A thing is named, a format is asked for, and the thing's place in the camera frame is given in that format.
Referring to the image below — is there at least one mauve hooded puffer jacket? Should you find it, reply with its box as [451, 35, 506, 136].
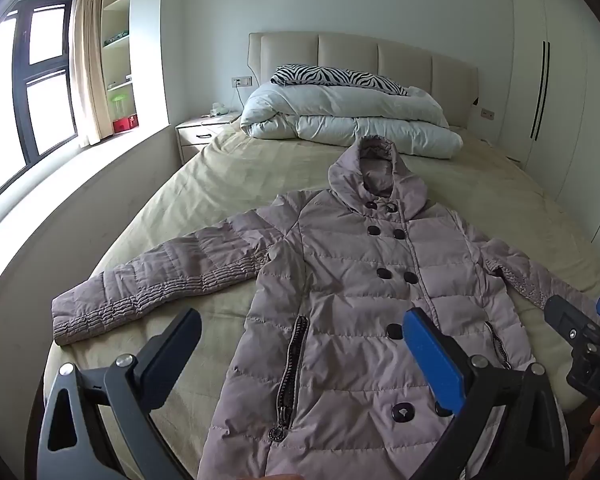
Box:
[51, 135, 600, 480]

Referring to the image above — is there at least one white wall shelf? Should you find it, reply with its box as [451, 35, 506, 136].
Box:
[101, 0, 142, 136]

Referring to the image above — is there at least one white folded duvet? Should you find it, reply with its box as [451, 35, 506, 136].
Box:
[240, 82, 465, 160]

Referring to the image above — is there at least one person's right hand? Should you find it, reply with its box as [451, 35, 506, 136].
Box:
[572, 406, 600, 480]

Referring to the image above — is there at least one white wardrobe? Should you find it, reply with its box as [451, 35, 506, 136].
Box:
[496, 0, 600, 257]

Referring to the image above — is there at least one beige nightstand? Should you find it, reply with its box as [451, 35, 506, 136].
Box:
[175, 111, 242, 165]

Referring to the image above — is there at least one bed with beige sheet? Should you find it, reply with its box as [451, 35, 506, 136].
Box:
[44, 122, 600, 480]

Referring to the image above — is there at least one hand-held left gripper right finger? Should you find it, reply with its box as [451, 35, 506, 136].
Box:
[402, 307, 567, 480]

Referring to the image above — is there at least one zebra print pillow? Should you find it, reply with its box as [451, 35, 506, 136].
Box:
[270, 64, 410, 97]

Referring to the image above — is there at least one beige curtain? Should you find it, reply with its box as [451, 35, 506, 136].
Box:
[69, 0, 107, 148]

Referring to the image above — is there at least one black framed window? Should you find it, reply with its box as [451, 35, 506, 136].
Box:
[0, 0, 79, 213]

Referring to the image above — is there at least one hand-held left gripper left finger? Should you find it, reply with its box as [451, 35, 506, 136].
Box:
[36, 308, 203, 480]

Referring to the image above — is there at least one beige padded headboard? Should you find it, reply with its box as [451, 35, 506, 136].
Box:
[247, 32, 480, 133]

